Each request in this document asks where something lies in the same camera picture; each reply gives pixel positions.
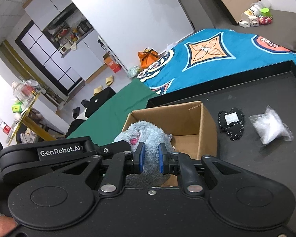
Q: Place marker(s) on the white plastic bag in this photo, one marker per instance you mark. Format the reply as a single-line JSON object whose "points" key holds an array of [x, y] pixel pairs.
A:
{"points": [[171, 46]]}

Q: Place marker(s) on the green lid jar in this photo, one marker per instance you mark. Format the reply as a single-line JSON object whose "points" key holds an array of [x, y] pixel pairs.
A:
{"points": [[265, 12]]}

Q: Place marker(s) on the black shallow tray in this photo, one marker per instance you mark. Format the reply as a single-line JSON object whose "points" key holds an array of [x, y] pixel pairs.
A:
{"points": [[251, 91]]}

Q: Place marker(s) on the black dice stool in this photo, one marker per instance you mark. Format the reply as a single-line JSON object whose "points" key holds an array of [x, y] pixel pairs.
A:
{"points": [[98, 100]]}

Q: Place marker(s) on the right yellow slipper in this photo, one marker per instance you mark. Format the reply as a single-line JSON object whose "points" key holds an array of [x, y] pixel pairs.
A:
{"points": [[109, 80]]}

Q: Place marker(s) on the clear plastic bag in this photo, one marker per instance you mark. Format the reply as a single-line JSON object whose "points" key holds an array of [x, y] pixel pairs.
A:
{"points": [[269, 126]]}

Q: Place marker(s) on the glass jar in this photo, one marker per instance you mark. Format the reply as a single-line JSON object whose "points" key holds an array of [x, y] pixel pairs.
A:
{"points": [[24, 91]]}

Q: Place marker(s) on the left yellow slipper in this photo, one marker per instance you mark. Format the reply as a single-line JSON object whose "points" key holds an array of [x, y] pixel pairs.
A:
{"points": [[97, 90]]}

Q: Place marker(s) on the brown cardboard box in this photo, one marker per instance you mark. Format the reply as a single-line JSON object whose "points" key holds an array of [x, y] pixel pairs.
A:
{"points": [[192, 128]]}

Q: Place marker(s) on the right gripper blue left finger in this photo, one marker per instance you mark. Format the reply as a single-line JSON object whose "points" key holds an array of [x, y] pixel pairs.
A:
{"points": [[134, 160]]}

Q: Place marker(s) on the yellow leg side table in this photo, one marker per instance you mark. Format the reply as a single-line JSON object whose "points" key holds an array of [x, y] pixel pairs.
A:
{"points": [[28, 122]]}

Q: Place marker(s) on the red label water bottle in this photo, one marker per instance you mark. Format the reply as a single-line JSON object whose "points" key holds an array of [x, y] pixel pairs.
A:
{"points": [[5, 127]]}

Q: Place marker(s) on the orange gift bag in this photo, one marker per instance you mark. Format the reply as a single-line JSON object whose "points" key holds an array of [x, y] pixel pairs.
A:
{"points": [[147, 57]]}

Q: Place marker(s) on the person hand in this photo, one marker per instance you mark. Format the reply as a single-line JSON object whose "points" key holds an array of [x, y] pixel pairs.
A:
{"points": [[7, 224]]}

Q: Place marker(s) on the grey plush mouse toy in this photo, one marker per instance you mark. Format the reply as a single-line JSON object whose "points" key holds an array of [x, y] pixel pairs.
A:
{"points": [[152, 137]]}

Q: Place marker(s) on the green cloth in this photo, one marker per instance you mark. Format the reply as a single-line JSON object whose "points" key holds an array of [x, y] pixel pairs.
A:
{"points": [[106, 123]]}

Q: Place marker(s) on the black stitched fabric pouch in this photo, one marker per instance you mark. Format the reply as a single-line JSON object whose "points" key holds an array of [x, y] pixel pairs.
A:
{"points": [[232, 123]]}

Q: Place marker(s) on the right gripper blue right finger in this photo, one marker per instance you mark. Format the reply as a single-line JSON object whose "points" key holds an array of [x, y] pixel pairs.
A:
{"points": [[171, 162]]}

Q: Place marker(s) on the blue patterned blanket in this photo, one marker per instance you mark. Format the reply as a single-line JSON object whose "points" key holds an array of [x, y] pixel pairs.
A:
{"points": [[211, 54]]}

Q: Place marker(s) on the black framed glass door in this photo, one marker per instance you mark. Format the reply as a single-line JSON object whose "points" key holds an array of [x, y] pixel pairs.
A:
{"points": [[47, 58]]}

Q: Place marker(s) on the white kitchen cabinet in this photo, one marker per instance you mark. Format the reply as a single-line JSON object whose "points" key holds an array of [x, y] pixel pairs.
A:
{"points": [[87, 58]]}

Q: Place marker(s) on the white plastic tub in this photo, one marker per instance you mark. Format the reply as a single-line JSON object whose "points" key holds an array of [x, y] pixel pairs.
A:
{"points": [[255, 9]]}

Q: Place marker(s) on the yellow slipper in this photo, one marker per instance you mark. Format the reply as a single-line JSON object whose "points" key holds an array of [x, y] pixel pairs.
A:
{"points": [[97, 90], [109, 80]]}

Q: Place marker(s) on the orange cardboard box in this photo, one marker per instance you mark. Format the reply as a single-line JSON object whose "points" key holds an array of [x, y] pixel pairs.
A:
{"points": [[115, 67]]}

